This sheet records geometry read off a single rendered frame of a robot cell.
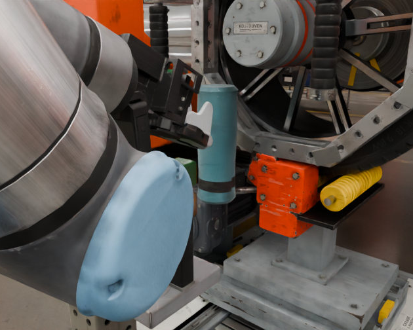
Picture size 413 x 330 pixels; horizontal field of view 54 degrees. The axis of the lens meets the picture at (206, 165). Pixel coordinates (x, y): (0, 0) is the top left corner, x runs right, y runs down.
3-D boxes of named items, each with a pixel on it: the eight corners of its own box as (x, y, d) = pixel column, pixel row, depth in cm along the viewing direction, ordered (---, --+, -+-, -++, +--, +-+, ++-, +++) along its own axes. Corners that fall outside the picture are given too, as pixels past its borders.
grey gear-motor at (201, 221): (274, 251, 152) (279, 161, 142) (202, 304, 121) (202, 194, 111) (235, 236, 163) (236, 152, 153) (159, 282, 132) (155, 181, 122)
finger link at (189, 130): (218, 137, 51) (179, 116, 44) (216, 148, 51) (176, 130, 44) (189, 132, 54) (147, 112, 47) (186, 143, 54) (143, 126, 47)
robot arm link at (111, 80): (84, 114, 34) (18, 104, 39) (124, 129, 38) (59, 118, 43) (112, 12, 34) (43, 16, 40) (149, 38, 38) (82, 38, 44)
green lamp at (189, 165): (198, 185, 62) (197, 160, 61) (179, 193, 59) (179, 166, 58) (178, 180, 64) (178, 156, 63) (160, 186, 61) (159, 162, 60)
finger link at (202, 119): (235, 114, 57) (200, 91, 49) (224, 155, 56) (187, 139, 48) (216, 112, 58) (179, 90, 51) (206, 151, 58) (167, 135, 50)
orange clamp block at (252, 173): (268, 142, 101) (261, 175, 105) (251, 148, 95) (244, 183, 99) (293, 151, 97) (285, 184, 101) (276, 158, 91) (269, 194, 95)
